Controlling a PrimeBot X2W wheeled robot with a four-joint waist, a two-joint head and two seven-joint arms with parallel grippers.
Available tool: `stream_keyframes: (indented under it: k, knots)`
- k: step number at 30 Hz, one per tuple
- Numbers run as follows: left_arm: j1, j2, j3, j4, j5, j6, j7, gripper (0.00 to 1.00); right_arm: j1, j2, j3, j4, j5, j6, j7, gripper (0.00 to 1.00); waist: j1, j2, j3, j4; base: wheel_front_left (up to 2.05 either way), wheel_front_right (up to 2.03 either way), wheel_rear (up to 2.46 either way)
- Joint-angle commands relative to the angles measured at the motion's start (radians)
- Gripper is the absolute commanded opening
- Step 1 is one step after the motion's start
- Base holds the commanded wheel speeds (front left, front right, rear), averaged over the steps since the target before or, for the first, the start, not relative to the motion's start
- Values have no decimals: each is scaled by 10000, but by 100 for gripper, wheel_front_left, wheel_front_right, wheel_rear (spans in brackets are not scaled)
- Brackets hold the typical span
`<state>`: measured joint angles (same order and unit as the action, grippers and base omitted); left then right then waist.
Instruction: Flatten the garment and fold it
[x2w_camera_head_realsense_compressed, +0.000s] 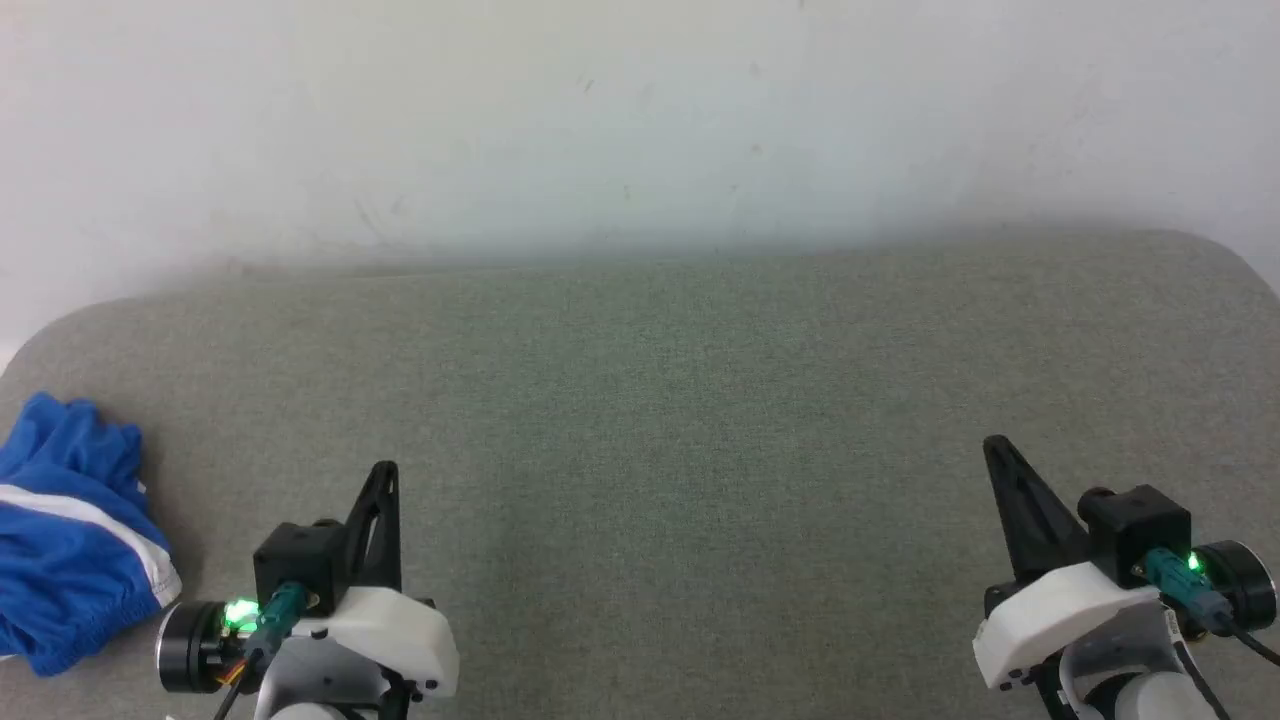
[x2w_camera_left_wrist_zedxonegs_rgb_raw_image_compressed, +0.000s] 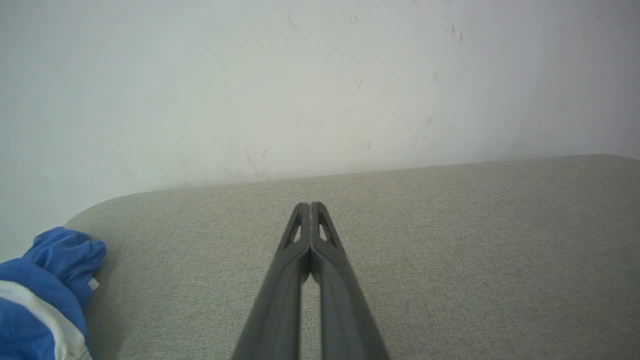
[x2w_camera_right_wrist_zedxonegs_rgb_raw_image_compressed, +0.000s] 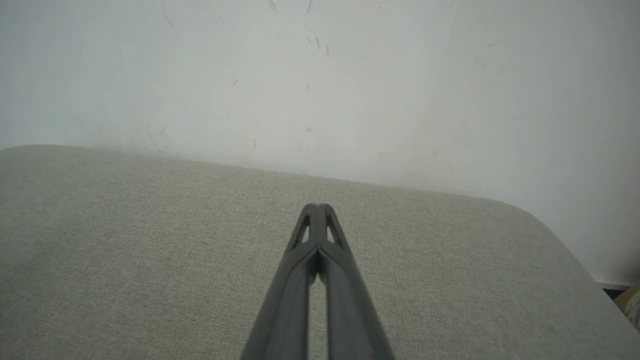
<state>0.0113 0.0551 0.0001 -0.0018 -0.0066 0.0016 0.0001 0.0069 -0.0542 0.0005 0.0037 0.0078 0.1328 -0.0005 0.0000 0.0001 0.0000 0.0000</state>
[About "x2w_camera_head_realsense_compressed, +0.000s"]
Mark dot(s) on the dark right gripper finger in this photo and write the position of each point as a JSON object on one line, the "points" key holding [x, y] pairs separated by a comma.
{"points": [[1035, 530]]}

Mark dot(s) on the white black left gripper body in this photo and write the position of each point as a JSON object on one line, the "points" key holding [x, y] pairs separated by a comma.
{"points": [[400, 635]]}

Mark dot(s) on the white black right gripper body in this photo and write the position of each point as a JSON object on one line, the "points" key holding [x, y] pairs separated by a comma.
{"points": [[1050, 620]]}

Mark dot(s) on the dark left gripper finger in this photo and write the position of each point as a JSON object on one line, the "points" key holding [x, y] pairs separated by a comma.
{"points": [[385, 560]]}

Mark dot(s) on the blue basketball shorts number 23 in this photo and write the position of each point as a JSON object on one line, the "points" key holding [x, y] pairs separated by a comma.
{"points": [[70, 580]]}

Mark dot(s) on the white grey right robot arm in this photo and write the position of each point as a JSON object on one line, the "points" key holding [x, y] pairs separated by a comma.
{"points": [[1140, 690]]}

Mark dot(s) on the grey fabric sofa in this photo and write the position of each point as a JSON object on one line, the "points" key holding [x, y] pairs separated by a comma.
{"points": [[640, 450]]}

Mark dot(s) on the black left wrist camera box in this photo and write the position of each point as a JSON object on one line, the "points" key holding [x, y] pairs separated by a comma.
{"points": [[300, 560]]}

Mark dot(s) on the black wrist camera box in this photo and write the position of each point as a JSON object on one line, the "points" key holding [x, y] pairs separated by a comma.
{"points": [[1140, 530], [300, 560]]}

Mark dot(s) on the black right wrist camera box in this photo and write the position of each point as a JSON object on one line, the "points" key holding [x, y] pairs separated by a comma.
{"points": [[1140, 530]]}

